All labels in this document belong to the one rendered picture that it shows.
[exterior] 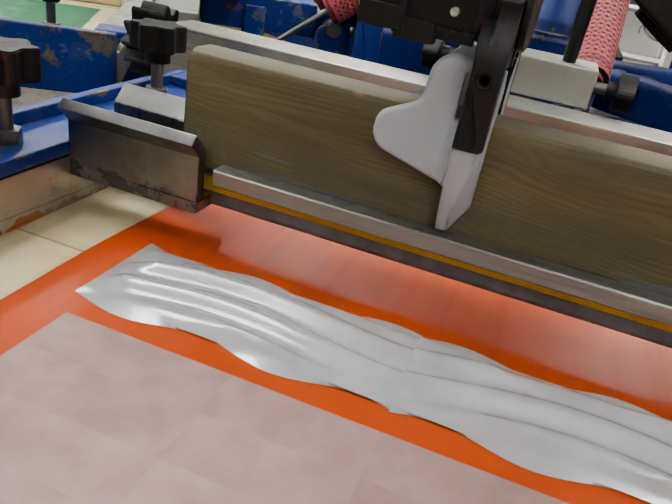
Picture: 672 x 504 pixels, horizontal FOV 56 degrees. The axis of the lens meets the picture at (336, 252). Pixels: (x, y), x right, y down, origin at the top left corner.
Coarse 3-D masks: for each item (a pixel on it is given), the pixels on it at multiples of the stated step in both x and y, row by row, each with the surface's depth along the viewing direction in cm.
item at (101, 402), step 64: (128, 256) 38; (192, 256) 40; (256, 256) 41; (320, 256) 42; (0, 320) 31; (64, 320) 32; (128, 320) 33; (384, 320) 37; (0, 384) 27; (64, 384) 28; (128, 384) 28; (192, 384) 29; (256, 384) 30; (0, 448) 24; (64, 448) 25; (128, 448) 25; (192, 448) 26; (256, 448) 26; (320, 448) 27
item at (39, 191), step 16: (64, 160) 41; (16, 176) 38; (32, 176) 39; (48, 176) 40; (64, 176) 42; (0, 192) 37; (16, 192) 38; (32, 192) 39; (48, 192) 41; (64, 192) 42; (80, 192) 44; (96, 192) 45; (0, 208) 37; (16, 208) 38; (32, 208) 40; (48, 208) 41; (0, 224) 38; (16, 224) 39
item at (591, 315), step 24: (216, 192) 41; (264, 216) 41; (288, 216) 40; (336, 240) 40; (360, 240) 39; (408, 264) 38; (432, 264) 38; (504, 288) 37; (528, 288) 36; (576, 312) 36; (600, 312) 35; (648, 336) 35
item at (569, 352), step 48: (480, 288) 42; (432, 336) 36; (480, 336) 37; (528, 336) 38; (576, 336) 39; (624, 336) 39; (576, 384) 34; (624, 384) 35; (384, 432) 28; (432, 432) 29; (384, 480) 26; (432, 480) 26; (480, 480) 27; (528, 480) 27
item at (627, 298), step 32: (256, 192) 38; (288, 192) 37; (352, 224) 36; (384, 224) 35; (416, 224) 36; (448, 256) 35; (480, 256) 34; (512, 256) 34; (576, 288) 33; (608, 288) 32; (640, 288) 33
